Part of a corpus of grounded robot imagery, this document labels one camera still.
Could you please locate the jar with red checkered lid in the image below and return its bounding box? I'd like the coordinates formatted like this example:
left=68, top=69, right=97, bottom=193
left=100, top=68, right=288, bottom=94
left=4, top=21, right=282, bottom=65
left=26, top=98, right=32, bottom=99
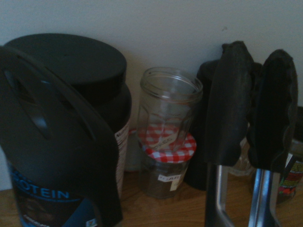
left=139, top=132, right=198, bottom=200

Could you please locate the empty clear glass jar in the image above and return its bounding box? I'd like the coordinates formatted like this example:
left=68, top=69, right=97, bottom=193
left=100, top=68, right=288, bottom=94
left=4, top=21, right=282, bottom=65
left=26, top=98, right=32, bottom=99
left=137, top=67, right=204, bottom=152

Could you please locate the spice jar with dark lid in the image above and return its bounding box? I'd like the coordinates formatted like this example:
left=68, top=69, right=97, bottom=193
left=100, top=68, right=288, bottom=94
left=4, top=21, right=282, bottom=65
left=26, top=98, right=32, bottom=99
left=276, top=139, right=303, bottom=204

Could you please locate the black protein powder tub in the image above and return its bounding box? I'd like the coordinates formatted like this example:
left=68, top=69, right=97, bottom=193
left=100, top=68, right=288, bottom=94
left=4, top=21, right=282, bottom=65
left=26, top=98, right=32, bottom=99
left=4, top=34, right=133, bottom=227

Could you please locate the black shaker bottle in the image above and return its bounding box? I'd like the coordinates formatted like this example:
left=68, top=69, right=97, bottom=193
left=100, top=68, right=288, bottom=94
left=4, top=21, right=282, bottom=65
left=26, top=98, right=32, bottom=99
left=184, top=60, right=262, bottom=192

